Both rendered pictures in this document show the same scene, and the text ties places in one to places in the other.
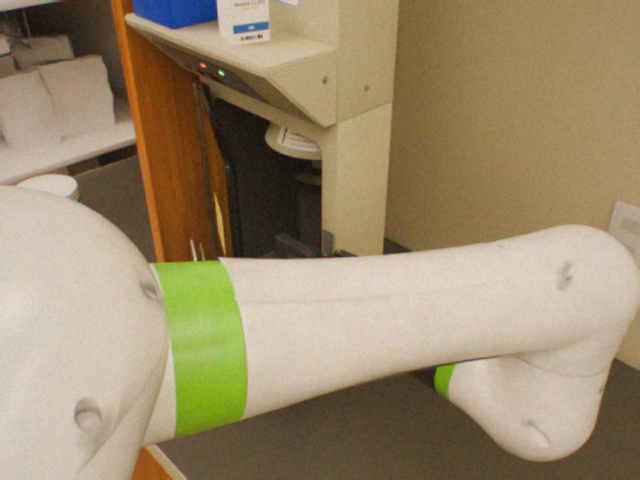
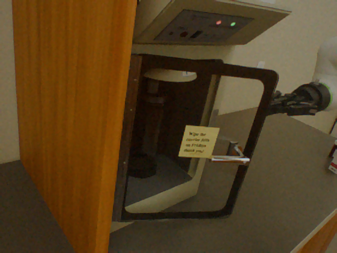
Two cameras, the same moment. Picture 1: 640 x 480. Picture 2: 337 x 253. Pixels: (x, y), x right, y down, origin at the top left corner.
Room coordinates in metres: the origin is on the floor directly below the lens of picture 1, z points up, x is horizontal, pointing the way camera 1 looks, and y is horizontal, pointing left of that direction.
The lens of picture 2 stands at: (0.95, 0.71, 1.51)
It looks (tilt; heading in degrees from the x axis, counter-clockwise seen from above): 25 degrees down; 269
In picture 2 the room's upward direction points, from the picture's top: 11 degrees clockwise
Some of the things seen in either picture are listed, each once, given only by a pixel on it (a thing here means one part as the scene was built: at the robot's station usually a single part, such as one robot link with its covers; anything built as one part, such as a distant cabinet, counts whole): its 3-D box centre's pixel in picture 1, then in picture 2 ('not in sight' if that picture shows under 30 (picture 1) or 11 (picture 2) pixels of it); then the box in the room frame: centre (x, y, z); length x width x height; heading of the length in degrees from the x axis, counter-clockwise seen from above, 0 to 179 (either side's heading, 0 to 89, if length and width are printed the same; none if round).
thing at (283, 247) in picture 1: (294, 255); (271, 109); (0.69, 0.04, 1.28); 0.07 x 0.01 x 0.03; 43
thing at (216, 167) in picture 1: (223, 234); (191, 151); (0.88, 0.16, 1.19); 0.30 x 0.01 x 0.40; 16
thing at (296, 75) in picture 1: (226, 67); (217, 21); (0.88, 0.13, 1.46); 0.32 x 0.12 x 0.10; 44
